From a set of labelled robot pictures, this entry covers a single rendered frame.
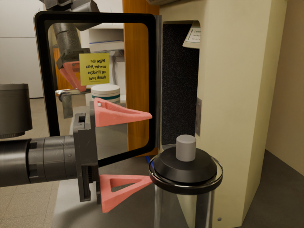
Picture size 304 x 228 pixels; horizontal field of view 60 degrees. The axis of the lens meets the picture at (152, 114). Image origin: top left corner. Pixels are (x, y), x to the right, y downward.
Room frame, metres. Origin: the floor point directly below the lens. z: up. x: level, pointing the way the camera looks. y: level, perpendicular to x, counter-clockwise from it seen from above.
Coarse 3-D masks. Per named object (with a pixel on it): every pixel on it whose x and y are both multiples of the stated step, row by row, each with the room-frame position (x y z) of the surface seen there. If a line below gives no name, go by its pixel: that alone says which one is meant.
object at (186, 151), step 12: (180, 144) 0.33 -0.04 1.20; (192, 144) 0.33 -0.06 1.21; (168, 156) 0.34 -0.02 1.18; (180, 156) 0.33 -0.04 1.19; (192, 156) 0.33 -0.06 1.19; (204, 156) 0.34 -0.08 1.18; (156, 168) 0.33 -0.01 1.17; (168, 168) 0.31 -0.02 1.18; (180, 168) 0.31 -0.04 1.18; (192, 168) 0.31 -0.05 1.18; (204, 168) 0.31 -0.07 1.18; (216, 168) 0.33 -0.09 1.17; (180, 180) 0.30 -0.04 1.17; (192, 180) 0.30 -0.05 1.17
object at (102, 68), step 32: (64, 32) 0.61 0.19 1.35; (96, 32) 0.65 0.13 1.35; (128, 32) 0.70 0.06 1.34; (64, 64) 0.60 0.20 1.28; (96, 64) 0.64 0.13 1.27; (128, 64) 0.69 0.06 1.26; (96, 96) 0.64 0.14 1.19; (128, 96) 0.69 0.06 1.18; (64, 128) 0.59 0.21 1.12; (96, 128) 0.64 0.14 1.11; (128, 128) 0.69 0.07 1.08
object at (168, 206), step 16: (160, 176) 0.31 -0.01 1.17; (160, 192) 0.32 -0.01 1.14; (208, 192) 0.31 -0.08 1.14; (160, 208) 0.32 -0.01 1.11; (176, 208) 0.30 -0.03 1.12; (192, 208) 0.30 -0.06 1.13; (208, 208) 0.31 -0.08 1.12; (160, 224) 0.32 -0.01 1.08; (176, 224) 0.30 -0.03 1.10; (192, 224) 0.30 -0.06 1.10; (208, 224) 0.31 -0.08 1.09
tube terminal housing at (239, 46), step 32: (192, 0) 0.52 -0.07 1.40; (224, 0) 0.45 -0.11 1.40; (256, 0) 0.46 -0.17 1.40; (224, 32) 0.45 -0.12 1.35; (256, 32) 0.47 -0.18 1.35; (224, 64) 0.45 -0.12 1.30; (256, 64) 0.47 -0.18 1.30; (224, 96) 0.46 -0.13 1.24; (256, 96) 0.47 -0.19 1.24; (224, 128) 0.46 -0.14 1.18; (256, 128) 0.49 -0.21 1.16; (224, 160) 0.46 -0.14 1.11; (256, 160) 0.54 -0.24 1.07; (224, 192) 0.46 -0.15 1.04; (224, 224) 0.46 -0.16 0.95
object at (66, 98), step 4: (64, 96) 0.58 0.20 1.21; (68, 96) 0.58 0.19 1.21; (64, 100) 0.58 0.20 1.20; (68, 100) 0.58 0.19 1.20; (64, 104) 0.58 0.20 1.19; (68, 104) 0.59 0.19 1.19; (64, 108) 0.58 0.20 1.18; (68, 108) 0.58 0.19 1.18; (64, 112) 0.58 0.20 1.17; (68, 112) 0.58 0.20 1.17; (72, 112) 0.59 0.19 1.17; (64, 116) 0.58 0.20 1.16; (68, 116) 0.58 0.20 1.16; (72, 116) 0.59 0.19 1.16
